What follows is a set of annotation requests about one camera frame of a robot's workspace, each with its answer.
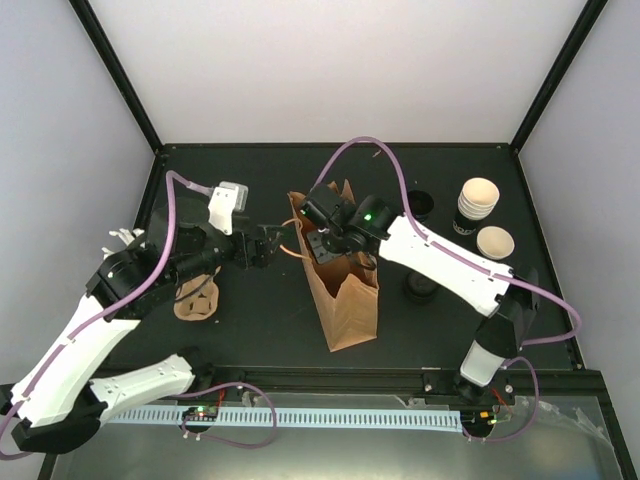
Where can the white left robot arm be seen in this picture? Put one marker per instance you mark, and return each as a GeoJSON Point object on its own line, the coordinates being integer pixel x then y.
{"type": "Point", "coordinates": [61, 404]}

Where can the small circuit board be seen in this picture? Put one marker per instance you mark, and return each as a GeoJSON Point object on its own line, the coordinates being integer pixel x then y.
{"type": "Point", "coordinates": [485, 417]}
{"type": "Point", "coordinates": [200, 413]}

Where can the black frame post right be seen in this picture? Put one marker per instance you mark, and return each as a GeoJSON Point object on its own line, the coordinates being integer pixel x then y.
{"type": "Point", "coordinates": [577, 36]}

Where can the black frame post left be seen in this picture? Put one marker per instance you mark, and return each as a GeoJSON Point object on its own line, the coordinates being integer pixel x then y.
{"type": "Point", "coordinates": [99, 39]}

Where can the brown cardboard cup carrier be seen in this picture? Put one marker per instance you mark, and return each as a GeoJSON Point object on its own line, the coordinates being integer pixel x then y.
{"type": "Point", "coordinates": [197, 299]}

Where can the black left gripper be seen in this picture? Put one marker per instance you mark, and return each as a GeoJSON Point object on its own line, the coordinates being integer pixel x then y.
{"type": "Point", "coordinates": [248, 258]}

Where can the white wooden stirrers in glass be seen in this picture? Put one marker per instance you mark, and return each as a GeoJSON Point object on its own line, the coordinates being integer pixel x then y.
{"type": "Point", "coordinates": [126, 236]}

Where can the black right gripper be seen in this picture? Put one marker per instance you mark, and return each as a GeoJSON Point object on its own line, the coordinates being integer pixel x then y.
{"type": "Point", "coordinates": [322, 255]}

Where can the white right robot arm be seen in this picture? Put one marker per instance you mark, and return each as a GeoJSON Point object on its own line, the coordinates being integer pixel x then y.
{"type": "Point", "coordinates": [492, 289]}

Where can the left small circuit board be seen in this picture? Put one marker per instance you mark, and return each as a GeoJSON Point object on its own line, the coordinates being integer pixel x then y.
{"type": "Point", "coordinates": [200, 413]}

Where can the brown paper bag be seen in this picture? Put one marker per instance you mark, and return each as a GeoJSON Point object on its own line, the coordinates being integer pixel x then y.
{"type": "Point", "coordinates": [344, 292]}

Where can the white slotted cable duct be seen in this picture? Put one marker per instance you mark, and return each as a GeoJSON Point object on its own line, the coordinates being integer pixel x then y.
{"type": "Point", "coordinates": [315, 418]}

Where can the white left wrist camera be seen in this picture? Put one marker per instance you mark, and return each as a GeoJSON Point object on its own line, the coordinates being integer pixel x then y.
{"type": "Point", "coordinates": [227, 199]}

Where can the right small circuit board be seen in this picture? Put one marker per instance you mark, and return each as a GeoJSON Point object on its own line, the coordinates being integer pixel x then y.
{"type": "Point", "coordinates": [485, 417]}

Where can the single black paper cup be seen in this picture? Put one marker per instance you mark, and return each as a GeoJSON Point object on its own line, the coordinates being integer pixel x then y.
{"type": "Point", "coordinates": [495, 243]}

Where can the black frame post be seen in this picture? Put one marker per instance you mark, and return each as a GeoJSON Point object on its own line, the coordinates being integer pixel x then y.
{"type": "Point", "coordinates": [577, 36]}
{"type": "Point", "coordinates": [99, 39]}

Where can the black front aluminium rail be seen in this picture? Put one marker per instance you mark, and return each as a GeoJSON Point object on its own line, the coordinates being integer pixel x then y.
{"type": "Point", "coordinates": [440, 385]}

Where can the black cup with coffee beans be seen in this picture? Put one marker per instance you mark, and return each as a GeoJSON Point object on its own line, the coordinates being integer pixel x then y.
{"type": "Point", "coordinates": [421, 205]}

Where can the stack of black paper cups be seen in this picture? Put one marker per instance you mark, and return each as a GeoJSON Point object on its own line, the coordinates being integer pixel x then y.
{"type": "Point", "coordinates": [476, 201]}

